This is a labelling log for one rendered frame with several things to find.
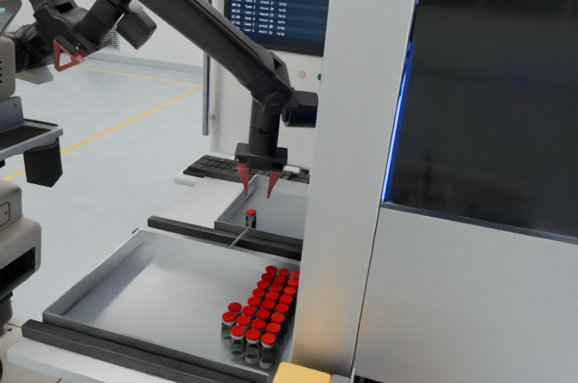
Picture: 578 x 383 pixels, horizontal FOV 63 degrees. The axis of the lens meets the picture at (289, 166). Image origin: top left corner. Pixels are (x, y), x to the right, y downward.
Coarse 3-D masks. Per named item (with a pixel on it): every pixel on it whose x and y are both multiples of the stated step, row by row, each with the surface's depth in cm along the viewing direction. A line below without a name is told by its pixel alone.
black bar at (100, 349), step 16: (32, 320) 69; (32, 336) 67; (48, 336) 67; (64, 336) 66; (80, 336) 67; (80, 352) 66; (96, 352) 65; (112, 352) 64; (128, 352) 65; (144, 352) 65; (144, 368) 64; (160, 368) 63; (176, 368) 63; (192, 368) 63
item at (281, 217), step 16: (256, 176) 120; (240, 192) 110; (256, 192) 118; (272, 192) 119; (288, 192) 119; (304, 192) 118; (240, 208) 109; (256, 208) 110; (272, 208) 110; (288, 208) 111; (304, 208) 112; (224, 224) 96; (240, 224) 103; (256, 224) 103; (272, 224) 104; (288, 224) 104; (304, 224) 105; (272, 240) 94; (288, 240) 93
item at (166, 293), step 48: (144, 240) 92; (192, 240) 89; (96, 288) 79; (144, 288) 80; (192, 288) 81; (240, 288) 82; (96, 336) 67; (144, 336) 70; (192, 336) 71; (288, 336) 72
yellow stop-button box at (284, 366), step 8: (280, 368) 47; (288, 368) 47; (296, 368) 47; (304, 368) 47; (280, 376) 46; (288, 376) 46; (296, 376) 46; (304, 376) 47; (312, 376) 47; (320, 376) 47; (328, 376) 47; (336, 376) 47
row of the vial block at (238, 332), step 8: (272, 272) 80; (264, 280) 78; (272, 280) 78; (256, 288) 75; (264, 288) 76; (256, 296) 74; (264, 296) 74; (248, 304) 72; (256, 304) 72; (248, 312) 70; (240, 320) 68; (248, 320) 68; (232, 328) 67; (240, 328) 67; (248, 328) 68; (232, 336) 66; (240, 336) 66; (232, 344) 66; (240, 344) 66; (232, 352) 67; (240, 352) 67
